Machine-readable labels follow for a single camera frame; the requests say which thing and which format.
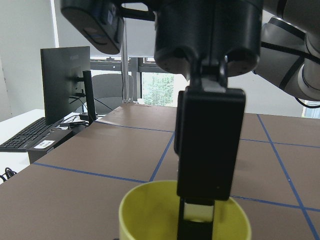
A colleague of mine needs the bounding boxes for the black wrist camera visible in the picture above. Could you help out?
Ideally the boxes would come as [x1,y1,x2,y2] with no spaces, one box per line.
[60,0,124,55]

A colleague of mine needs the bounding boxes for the yellow plastic cup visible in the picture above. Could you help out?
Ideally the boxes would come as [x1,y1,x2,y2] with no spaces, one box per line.
[118,180,252,240]

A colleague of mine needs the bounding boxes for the black keyboard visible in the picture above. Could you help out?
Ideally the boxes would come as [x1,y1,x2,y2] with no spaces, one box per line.
[0,117,54,153]

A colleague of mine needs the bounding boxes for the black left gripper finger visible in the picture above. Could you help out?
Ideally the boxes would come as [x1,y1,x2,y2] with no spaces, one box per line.
[174,87,246,240]

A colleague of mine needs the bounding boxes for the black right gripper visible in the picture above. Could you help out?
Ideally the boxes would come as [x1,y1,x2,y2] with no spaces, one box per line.
[154,0,263,78]

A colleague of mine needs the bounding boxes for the black computer monitor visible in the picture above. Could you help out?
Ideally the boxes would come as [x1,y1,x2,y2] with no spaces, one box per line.
[40,46,97,125]

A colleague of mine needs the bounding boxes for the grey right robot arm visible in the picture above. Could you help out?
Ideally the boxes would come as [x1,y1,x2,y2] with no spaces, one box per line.
[154,0,320,101]

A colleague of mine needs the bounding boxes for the grey office chair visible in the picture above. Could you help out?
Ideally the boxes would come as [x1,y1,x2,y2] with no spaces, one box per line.
[91,73,124,115]

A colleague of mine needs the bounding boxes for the grey metal camera post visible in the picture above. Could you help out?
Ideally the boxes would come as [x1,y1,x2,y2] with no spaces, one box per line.
[121,21,130,103]

